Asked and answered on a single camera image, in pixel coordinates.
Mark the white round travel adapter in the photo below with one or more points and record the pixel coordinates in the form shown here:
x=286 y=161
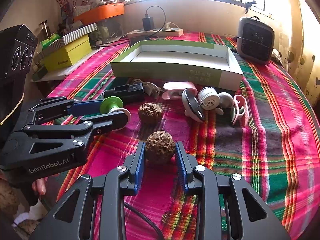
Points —
x=209 y=98

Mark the black camera module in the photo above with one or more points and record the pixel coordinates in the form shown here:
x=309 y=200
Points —
x=18 y=46

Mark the black charger with cable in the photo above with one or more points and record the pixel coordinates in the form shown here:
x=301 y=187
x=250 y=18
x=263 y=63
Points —
x=148 y=23

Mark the striped gift box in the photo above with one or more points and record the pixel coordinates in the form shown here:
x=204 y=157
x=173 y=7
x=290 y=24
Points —
x=64 y=41

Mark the pink clip holder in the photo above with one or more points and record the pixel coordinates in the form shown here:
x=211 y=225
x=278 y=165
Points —
x=174 y=90

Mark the yellow box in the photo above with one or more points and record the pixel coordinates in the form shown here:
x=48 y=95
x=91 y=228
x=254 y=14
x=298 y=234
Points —
x=67 y=55

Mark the orange tray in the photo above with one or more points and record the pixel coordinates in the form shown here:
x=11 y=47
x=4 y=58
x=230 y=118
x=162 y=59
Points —
x=100 y=13

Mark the grey portable heater fan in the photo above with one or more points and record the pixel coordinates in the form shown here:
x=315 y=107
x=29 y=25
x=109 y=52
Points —
x=255 y=40

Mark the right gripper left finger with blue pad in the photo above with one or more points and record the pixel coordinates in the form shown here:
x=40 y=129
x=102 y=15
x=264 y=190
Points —
x=73 y=215

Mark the black oval magnetic mount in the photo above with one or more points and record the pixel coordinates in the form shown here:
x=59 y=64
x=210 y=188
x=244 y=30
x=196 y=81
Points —
x=192 y=107

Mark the heart pattern curtain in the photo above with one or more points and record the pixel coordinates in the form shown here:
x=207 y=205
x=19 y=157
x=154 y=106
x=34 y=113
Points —
x=298 y=43

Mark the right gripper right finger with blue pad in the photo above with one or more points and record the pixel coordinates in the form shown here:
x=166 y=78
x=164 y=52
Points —
x=247 y=215

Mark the green white cardboard box tray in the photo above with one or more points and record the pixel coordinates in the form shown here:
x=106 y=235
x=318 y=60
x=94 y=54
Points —
x=201 y=63

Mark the brown walnut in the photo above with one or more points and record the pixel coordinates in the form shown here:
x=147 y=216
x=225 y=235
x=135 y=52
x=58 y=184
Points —
x=150 y=113
x=159 y=147

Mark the white power strip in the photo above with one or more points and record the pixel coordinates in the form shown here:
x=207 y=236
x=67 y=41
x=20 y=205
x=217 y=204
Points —
x=175 y=32

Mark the green white spool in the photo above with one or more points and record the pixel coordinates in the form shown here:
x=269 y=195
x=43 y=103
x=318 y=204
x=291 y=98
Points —
x=114 y=104

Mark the left hand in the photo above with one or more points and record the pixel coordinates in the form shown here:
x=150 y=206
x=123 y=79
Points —
x=39 y=186

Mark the pink green clip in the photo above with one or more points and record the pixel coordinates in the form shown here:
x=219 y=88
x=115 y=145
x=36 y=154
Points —
x=239 y=110

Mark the plaid bed cover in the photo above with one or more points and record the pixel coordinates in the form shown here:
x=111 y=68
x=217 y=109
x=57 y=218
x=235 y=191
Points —
x=277 y=152

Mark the black flashlight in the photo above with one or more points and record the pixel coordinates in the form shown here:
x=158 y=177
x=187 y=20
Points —
x=127 y=93

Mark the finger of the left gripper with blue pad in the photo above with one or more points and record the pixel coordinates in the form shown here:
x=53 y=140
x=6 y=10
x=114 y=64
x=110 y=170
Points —
x=49 y=109
x=94 y=125

